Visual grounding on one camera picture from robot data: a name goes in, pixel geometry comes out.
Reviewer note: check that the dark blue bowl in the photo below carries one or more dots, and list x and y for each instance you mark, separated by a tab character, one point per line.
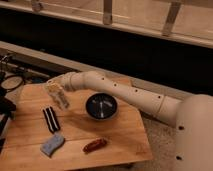
101	106

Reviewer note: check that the round black ring light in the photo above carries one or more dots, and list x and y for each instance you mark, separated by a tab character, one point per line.
12	82

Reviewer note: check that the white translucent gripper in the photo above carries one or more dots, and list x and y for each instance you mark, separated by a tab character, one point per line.
55	91

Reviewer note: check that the black stand equipment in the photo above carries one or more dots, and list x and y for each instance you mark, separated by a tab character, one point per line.
6	106

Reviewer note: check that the red brown sausage toy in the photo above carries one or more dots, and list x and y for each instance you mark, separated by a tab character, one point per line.
95	145

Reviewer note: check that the wooden cutting board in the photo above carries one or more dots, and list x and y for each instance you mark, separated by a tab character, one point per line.
88	142

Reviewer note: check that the black white striped bottle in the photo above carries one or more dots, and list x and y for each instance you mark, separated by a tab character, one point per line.
51	119

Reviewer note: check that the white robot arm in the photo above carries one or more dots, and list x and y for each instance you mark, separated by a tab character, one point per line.
192	117

